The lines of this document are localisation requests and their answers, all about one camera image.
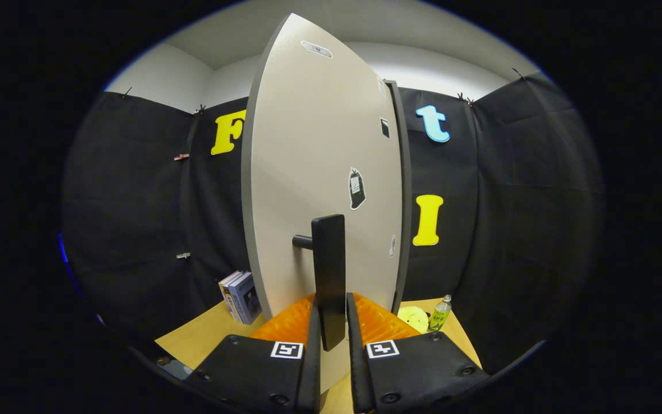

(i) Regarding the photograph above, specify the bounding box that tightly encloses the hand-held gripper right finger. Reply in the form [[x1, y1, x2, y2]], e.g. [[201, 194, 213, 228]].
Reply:
[[345, 292, 490, 414]]

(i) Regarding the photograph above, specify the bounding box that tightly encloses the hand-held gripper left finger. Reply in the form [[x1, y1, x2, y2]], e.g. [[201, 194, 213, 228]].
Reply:
[[184, 293, 324, 414]]

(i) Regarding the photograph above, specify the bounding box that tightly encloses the black door handle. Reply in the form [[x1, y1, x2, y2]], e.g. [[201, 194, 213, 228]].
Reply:
[[292, 214, 347, 352]]

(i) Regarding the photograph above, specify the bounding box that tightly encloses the grey shoe cabinet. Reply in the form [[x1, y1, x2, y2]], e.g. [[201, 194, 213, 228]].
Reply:
[[384, 79, 414, 316]]

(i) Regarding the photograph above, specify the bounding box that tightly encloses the yellow plush toy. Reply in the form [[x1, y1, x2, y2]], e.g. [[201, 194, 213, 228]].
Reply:
[[397, 306, 429, 334]]

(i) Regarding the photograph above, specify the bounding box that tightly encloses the green label bottle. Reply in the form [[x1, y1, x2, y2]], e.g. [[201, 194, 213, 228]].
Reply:
[[429, 295, 452, 332]]

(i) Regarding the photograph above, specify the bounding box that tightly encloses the blue cover book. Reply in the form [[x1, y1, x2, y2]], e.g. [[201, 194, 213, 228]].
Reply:
[[229, 273, 263, 325]]

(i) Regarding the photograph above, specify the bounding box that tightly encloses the black backdrop cloth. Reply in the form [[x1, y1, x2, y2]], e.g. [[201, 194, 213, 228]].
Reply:
[[61, 72, 605, 374]]

